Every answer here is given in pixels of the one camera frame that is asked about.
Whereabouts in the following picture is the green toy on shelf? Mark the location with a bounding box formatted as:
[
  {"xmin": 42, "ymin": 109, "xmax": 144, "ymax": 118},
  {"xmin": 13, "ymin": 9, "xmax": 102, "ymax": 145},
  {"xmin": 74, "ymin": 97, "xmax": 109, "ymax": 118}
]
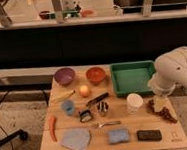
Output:
[{"xmin": 62, "ymin": 9, "xmax": 80, "ymax": 19}]

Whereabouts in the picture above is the white paper cup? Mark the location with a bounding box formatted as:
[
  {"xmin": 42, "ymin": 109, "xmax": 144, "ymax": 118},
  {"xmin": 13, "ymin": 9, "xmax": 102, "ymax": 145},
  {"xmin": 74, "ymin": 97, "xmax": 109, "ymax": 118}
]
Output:
[{"xmin": 127, "ymin": 93, "xmax": 143, "ymax": 113}]

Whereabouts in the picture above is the blue cup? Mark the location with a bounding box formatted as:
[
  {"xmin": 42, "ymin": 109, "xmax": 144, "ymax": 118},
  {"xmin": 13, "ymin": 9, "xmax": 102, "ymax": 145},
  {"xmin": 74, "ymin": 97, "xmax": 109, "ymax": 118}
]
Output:
[{"xmin": 61, "ymin": 100, "xmax": 75, "ymax": 115}]

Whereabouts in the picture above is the green plastic tray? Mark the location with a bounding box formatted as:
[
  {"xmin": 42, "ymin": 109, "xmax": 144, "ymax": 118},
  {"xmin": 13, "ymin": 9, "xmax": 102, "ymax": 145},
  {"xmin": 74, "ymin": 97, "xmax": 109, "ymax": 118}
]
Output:
[{"xmin": 109, "ymin": 60, "xmax": 155, "ymax": 98}]

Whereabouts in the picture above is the blue sponge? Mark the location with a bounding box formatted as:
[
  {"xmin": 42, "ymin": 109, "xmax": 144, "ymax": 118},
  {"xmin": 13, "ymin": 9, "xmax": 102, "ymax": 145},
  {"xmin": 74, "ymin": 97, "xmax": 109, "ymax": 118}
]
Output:
[{"xmin": 107, "ymin": 128, "xmax": 130, "ymax": 144}]

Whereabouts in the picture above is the blue cloth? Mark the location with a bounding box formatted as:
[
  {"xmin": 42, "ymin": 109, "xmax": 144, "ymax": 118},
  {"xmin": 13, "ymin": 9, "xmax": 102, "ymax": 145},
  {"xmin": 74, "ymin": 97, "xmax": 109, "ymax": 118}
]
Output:
[{"xmin": 60, "ymin": 128, "xmax": 91, "ymax": 150}]

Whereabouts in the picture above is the brown dried object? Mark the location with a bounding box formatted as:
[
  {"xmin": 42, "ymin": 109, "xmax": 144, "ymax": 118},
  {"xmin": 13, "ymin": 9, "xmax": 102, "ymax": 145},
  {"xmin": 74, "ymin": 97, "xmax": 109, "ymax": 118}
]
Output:
[{"xmin": 148, "ymin": 100, "xmax": 177, "ymax": 124}]

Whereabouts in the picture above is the red bowl on shelf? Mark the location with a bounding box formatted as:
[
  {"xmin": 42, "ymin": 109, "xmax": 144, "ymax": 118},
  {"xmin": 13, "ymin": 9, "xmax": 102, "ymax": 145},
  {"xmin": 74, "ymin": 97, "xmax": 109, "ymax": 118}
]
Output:
[{"xmin": 38, "ymin": 10, "xmax": 50, "ymax": 20}]

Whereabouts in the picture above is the wooden table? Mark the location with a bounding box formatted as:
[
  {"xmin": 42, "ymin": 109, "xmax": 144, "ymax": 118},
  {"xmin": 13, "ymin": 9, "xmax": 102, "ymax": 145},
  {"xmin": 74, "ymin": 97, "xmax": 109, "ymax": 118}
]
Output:
[{"xmin": 40, "ymin": 70, "xmax": 187, "ymax": 150}]

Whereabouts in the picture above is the black rectangular block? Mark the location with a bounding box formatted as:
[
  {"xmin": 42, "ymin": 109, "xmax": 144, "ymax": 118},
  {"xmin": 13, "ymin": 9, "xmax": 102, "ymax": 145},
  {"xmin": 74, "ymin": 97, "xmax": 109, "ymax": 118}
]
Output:
[{"xmin": 136, "ymin": 130, "xmax": 162, "ymax": 141}]

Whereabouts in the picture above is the orange carrot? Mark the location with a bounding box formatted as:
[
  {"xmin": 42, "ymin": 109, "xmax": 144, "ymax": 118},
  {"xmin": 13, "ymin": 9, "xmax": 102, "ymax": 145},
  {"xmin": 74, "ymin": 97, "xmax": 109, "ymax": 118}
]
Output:
[{"xmin": 48, "ymin": 116, "xmax": 57, "ymax": 142}]

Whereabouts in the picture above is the metal tin can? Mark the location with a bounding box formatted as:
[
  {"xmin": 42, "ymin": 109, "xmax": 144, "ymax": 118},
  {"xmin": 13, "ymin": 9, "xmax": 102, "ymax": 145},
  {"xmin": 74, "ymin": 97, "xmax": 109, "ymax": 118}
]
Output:
[{"xmin": 97, "ymin": 101, "xmax": 109, "ymax": 117}]

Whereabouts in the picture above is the orange bowl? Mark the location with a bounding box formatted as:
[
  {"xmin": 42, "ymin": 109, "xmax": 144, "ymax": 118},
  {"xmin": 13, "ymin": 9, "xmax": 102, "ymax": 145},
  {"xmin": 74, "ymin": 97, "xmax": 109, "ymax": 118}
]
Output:
[{"xmin": 86, "ymin": 66, "xmax": 106, "ymax": 85}]

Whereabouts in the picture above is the orange round fruit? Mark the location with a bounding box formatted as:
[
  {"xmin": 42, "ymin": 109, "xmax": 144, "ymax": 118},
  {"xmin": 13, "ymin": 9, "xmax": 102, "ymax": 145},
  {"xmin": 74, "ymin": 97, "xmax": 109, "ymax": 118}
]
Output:
[{"xmin": 79, "ymin": 85, "xmax": 91, "ymax": 98}]

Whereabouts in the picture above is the yellow banana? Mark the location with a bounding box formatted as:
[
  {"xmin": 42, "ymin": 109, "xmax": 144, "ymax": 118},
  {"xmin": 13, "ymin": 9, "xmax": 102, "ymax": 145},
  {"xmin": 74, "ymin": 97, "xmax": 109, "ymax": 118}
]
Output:
[{"xmin": 51, "ymin": 90, "xmax": 76, "ymax": 103}]

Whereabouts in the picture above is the office chair base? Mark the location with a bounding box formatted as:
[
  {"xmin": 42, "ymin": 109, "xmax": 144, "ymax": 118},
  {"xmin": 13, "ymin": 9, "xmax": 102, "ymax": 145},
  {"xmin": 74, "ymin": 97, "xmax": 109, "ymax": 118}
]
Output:
[{"xmin": 0, "ymin": 129, "xmax": 28, "ymax": 147}]

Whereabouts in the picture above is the purple bowl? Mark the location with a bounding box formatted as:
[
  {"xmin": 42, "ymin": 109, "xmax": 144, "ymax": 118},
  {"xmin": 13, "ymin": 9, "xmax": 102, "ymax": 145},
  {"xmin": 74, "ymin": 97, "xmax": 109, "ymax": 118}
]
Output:
[{"xmin": 54, "ymin": 67, "xmax": 75, "ymax": 86}]

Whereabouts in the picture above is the orange plate on shelf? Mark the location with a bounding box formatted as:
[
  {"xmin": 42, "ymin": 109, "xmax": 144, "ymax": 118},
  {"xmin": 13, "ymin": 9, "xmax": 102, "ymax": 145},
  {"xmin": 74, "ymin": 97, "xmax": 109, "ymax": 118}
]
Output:
[{"xmin": 80, "ymin": 9, "xmax": 94, "ymax": 17}]

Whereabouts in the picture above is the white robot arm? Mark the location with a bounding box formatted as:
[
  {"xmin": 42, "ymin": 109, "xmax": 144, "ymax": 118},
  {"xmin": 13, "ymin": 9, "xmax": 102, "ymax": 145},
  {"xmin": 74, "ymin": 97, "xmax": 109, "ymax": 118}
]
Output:
[{"xmin": 147, "ymin": 47, "xmax": 187, "ymax": 112}]

